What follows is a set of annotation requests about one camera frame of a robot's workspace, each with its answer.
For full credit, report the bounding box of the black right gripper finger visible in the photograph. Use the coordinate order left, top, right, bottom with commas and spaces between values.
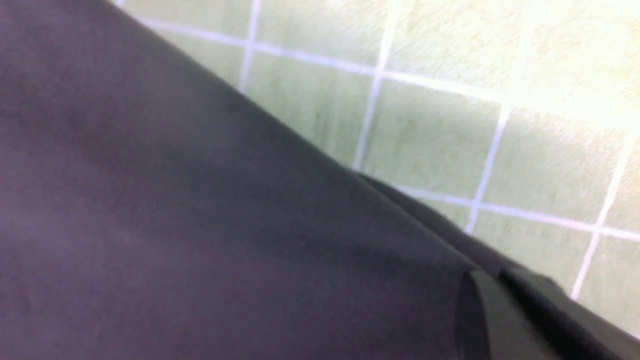
457, 269, 564, 360

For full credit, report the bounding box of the green checkered tablecloth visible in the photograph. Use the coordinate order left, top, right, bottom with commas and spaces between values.
116, 0, 640, 336

